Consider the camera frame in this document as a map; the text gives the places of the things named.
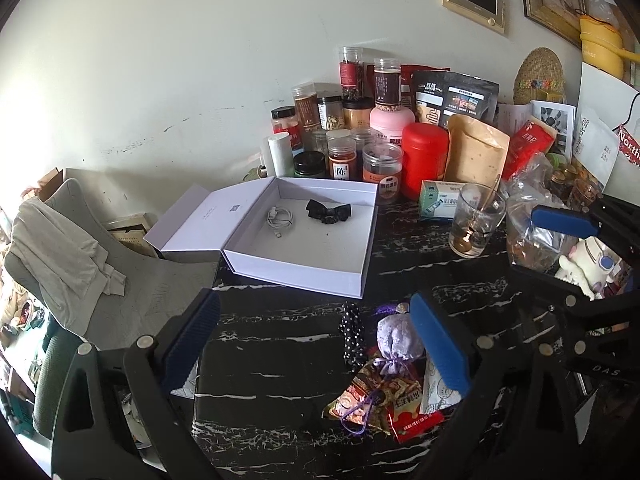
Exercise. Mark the cardboard box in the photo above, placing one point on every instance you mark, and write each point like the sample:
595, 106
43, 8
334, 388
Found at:
50, 185

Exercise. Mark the white cylinder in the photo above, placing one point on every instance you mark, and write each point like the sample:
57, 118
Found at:
279, 156

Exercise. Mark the kraft paper pouch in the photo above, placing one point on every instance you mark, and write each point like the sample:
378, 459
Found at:
475, 155

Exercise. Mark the black lid nut jar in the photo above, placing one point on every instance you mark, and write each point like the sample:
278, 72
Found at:
331, 115

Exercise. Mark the small clear jar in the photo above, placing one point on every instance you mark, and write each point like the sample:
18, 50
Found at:
319, 141

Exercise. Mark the clear glass cup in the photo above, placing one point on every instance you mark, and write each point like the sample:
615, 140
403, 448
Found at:
475, 230

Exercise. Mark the red plastic canister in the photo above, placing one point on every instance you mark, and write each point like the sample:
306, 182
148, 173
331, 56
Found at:
424, 160

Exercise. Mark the black polka dot scrunchie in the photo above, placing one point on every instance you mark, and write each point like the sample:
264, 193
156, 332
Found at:
351, 335

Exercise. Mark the red snack packet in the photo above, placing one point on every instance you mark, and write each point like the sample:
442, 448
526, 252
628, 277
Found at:
417, 422

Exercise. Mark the dark jar with black lid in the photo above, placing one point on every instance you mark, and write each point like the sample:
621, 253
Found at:
309, 165

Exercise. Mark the grey cloth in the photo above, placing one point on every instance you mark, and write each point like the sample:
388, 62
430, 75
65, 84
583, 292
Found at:
55, 255

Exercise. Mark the white paper bag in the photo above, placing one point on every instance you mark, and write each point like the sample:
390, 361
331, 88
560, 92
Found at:
597, 125

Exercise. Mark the clear jar with orange label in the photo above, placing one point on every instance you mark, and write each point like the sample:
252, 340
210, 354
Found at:
382, 165

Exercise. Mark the tall jar with red label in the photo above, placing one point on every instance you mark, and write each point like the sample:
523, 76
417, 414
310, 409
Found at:
352, 75

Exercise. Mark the white toy figurine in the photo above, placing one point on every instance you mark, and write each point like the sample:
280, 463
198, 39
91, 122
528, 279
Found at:
585, 262

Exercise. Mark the black printed pouch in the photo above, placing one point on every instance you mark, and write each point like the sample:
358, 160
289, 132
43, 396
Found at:
457, 95

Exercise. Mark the grey chair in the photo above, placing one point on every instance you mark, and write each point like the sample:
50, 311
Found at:
150, 285

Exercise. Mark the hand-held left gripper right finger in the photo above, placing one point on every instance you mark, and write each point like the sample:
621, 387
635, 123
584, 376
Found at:
440, 345

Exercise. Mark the black lid red label jar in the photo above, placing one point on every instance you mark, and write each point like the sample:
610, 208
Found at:
286, 127

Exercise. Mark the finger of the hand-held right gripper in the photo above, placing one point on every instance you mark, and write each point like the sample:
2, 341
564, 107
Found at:
560, 220
550, 287

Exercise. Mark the white patterned packet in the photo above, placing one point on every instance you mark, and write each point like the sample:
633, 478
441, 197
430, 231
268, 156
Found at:
440, 390

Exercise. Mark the black white photo booklet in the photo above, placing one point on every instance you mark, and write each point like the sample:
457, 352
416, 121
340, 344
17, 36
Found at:
555, 120

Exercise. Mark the white lidded gift box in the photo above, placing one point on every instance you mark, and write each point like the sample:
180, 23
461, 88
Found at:
295, 240

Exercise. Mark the clear jar of red powder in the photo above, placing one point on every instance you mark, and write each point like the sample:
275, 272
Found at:
342, 157

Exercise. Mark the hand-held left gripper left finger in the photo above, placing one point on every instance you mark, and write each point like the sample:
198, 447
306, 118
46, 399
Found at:
192, 345

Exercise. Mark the tall jar with brown label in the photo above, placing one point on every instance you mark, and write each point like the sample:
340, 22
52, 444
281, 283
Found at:
387, 85

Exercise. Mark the red pouch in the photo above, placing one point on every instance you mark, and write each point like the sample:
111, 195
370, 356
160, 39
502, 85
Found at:
407, 85

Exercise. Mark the yellow pot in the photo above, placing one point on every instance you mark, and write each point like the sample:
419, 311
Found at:
602, 42

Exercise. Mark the pink jar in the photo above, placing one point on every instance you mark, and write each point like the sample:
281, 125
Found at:
392, 120

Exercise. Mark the green white medicine box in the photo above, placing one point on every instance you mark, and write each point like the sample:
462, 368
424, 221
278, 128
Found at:
440, 201

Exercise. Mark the brown snack packet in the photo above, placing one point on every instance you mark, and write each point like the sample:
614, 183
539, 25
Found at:
360, 390

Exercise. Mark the red crinkled packet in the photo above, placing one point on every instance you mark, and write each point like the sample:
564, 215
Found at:
527, 146

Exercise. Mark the clear jar with brown label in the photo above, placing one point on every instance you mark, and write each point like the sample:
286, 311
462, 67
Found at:
306, 110

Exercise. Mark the gold spoon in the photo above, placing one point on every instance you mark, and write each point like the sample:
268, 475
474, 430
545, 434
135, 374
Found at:
482, 215

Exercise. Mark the black bow hair clip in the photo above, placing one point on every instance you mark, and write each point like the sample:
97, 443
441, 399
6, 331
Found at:
327, 210

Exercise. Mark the clear plastic bag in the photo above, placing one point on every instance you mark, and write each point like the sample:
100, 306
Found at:
535, 240

